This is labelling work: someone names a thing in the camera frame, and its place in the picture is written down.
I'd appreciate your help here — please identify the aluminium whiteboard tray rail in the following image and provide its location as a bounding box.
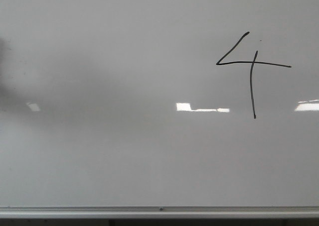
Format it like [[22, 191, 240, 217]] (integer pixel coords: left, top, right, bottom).
[[0, 206, 319, 220]]

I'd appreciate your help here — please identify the white whiteboard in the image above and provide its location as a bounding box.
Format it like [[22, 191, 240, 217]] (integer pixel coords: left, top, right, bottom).
[[0, 0, 319, 207]]

